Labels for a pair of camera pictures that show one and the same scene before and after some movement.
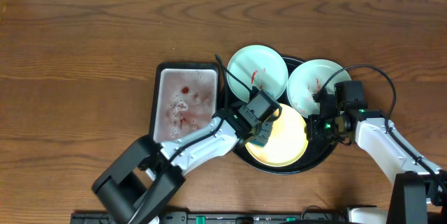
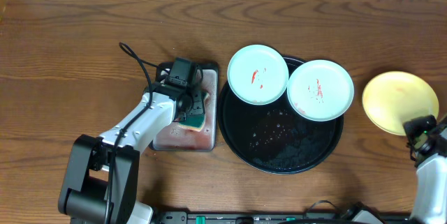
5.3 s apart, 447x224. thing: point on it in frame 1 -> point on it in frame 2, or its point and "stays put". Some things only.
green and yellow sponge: x=261 y=133 -> x=194 y=122
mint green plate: x=259 y=65 stays put
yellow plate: x=286 y=143 -> x=393 y=98
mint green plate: x=310 y=77 stays put
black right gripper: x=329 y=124 -> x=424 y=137
